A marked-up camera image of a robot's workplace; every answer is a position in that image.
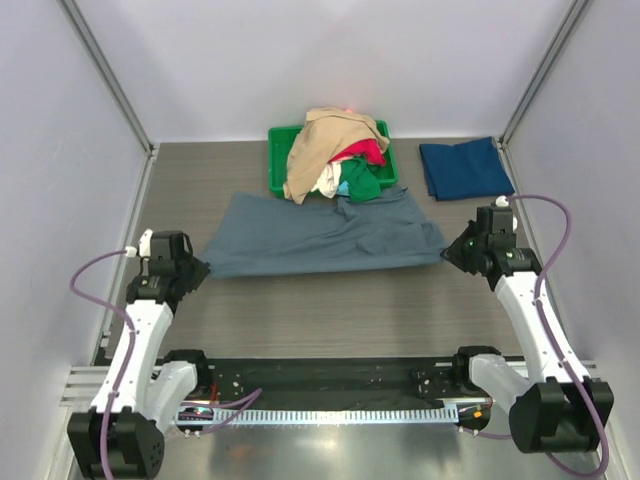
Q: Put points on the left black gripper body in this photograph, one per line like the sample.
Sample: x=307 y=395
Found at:
x=186 y=256

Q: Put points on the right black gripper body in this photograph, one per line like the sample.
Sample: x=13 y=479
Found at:
x=485 y=241

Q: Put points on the grey-blue t shirt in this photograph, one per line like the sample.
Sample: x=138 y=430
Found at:
x=268 y=237

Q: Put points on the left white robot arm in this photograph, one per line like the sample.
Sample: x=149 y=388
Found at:
x=122 y=433

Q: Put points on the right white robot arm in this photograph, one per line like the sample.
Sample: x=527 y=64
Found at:
x=556 y=407

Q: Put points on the folded dark blue t shirt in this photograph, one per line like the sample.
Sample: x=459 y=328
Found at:
x=466 y=170

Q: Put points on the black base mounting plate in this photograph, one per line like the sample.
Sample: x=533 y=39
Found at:
x=342 y=384

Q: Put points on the green t shirt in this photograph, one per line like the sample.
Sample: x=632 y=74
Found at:
x=364 y=186

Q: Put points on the light blue t shirt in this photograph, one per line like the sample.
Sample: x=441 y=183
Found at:
x=343 y=190

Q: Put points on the red t shirt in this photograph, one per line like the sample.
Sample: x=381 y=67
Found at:
x=369 y=149

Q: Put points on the white t shirt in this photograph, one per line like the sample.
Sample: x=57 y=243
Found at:
x=328 y=181

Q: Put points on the green plastic bin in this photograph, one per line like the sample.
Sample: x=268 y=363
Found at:
x=280 y=141

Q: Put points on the beige t shirt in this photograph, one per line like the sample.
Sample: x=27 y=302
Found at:
x=326 y=132

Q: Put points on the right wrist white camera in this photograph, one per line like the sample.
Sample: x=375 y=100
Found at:
x=501 y=202

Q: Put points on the wrist white camera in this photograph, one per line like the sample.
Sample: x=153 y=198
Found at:
x=143 y=247
x=501 y=202

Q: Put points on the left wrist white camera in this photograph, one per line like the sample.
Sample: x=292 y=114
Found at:
x=143 y=247

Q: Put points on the white slotted cable duct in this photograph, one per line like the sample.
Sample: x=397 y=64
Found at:
x=203 y=418

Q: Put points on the aluminium frame rail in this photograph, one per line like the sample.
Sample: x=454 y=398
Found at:
x=83 y=383

